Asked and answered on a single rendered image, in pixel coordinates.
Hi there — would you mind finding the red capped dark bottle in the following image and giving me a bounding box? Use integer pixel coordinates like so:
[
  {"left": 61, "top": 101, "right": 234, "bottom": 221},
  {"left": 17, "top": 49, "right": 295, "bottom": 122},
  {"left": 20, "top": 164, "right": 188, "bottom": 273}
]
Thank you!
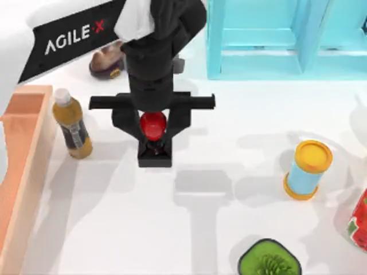
[{"left": 139, "top": 112, "right": 167, "bottom": 156}]

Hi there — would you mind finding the orange juice bottle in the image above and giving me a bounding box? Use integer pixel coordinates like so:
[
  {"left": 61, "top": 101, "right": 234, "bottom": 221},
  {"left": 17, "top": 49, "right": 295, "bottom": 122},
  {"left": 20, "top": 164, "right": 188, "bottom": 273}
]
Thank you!
[{"left": 52, "top": 87, "right": 93, "bottom": 159}]

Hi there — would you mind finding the brown bread purple wrapper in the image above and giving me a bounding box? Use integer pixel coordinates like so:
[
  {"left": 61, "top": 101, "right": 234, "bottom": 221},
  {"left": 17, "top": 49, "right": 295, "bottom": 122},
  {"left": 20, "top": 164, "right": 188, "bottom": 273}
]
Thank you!
[{"left": 89, "top": 41, "right": 127, "bottom": 80}]

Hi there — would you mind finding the shallow salmon box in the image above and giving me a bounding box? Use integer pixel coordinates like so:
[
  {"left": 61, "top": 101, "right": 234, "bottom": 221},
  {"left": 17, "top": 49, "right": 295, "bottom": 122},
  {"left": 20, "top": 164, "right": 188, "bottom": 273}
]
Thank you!
[{"left": 0, "top": 84, "right": 57, "bottom": 275}]

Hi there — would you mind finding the light blue rack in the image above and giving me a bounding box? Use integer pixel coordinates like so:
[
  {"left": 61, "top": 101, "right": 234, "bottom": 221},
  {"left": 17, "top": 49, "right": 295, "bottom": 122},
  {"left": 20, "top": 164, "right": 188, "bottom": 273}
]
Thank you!
[{"left": 205, "top": 0, "right": 367, "bottom": 81}]

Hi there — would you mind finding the blue can yellow lid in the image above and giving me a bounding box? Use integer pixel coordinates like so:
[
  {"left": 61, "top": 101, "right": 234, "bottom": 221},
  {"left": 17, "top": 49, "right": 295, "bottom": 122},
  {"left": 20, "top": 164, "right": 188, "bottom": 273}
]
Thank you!
[{"left": 283, "top": 139, "right": 334, "bottom": 201}]

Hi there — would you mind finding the green plant pot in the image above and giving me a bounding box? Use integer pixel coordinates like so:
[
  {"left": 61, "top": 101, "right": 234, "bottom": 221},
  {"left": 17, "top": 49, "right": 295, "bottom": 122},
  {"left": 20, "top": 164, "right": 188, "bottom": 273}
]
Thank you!
[{"left": 238, "top": 238, "right": 300, "bottom": 275}]

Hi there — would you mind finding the red and white carton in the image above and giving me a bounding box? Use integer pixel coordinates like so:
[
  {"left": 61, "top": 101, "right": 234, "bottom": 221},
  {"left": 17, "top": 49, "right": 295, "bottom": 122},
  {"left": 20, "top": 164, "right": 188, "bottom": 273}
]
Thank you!
[{"left": 345, "top": 188, "right": 367, "bottom": 253}]

